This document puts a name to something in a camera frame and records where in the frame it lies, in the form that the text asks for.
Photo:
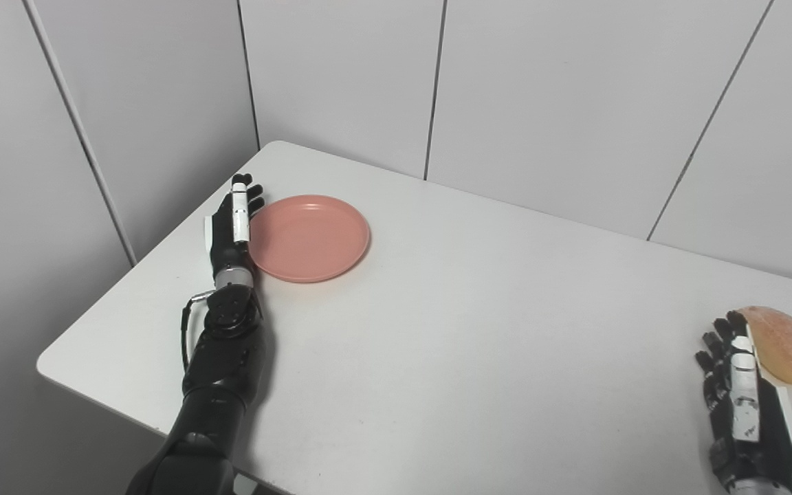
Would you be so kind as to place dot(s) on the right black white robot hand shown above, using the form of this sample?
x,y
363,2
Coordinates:
x,y
746,419

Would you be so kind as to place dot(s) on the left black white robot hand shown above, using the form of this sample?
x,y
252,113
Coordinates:
x,y
227,237

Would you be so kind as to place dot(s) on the pink round plate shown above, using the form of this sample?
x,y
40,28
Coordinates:
x,y
310,237

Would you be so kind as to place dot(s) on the golden bread roll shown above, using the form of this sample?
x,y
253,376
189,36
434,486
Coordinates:
x,y
784,344

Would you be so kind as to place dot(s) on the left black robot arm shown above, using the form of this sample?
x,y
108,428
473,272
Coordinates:
x,y
217,385

